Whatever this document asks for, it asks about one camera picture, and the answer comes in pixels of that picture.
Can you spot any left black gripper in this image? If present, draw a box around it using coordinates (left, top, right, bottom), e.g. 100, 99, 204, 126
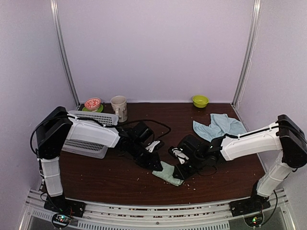
129, 141, 163, 172

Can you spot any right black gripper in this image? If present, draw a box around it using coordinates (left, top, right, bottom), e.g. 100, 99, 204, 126
173, 154, 206, 181

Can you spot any green panda towel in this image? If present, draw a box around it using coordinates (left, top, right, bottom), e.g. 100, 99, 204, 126
152, 161, 184, 186

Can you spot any light blue towel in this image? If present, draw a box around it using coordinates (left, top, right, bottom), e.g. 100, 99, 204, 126
192, 114, 246, 141

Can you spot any white plastic basket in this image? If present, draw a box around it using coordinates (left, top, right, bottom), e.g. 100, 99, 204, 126
62, 110, 120, 159

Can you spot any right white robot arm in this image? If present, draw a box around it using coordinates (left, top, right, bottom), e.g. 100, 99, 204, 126
169, 115, 307, 212

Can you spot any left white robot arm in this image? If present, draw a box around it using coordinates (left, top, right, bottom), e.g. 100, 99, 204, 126
31, 106, 163, 213

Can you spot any beige ceramic mug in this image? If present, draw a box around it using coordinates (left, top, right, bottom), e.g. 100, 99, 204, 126
110, 96, 128, 123

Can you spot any lime green bowl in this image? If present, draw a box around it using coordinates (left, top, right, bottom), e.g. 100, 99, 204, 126
192, 95, 209, 108

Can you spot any green saucer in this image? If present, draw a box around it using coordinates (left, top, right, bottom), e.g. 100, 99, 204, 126
82, 104, 104, 113

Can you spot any red patterned bowl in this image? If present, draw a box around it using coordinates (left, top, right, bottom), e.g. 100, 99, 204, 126
84, 97, 101, 112

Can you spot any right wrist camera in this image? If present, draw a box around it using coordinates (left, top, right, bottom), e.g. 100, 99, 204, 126
168, 147, 189, 164

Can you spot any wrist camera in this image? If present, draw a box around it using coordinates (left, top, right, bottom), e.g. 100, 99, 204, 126
168, 147, 189, 164
132, 122, 165, 153

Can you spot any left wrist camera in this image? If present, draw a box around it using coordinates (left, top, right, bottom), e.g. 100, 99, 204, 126
132, 122, 165, 153

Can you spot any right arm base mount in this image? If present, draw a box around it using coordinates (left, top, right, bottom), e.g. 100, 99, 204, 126
229, 195, 271, 229

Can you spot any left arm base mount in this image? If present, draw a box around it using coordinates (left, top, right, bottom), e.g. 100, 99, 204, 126
44, 193, 86, 230

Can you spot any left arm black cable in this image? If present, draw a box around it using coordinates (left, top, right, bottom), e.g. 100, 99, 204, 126
30, 117, 172, 159

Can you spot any front aluminium rail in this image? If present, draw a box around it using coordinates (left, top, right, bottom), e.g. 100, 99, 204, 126
24, 189, 292, 230

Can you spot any right aluminium frame post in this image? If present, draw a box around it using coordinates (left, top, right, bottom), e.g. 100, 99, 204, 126
232, 0, 262, 108

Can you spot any aluminium frame post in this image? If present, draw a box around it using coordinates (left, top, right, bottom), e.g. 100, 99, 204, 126
232, 0, 262, 108
50, 0, 81, 108

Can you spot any left aluminium frame post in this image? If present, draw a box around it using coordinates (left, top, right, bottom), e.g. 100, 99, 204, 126
50, 0, 81, 108

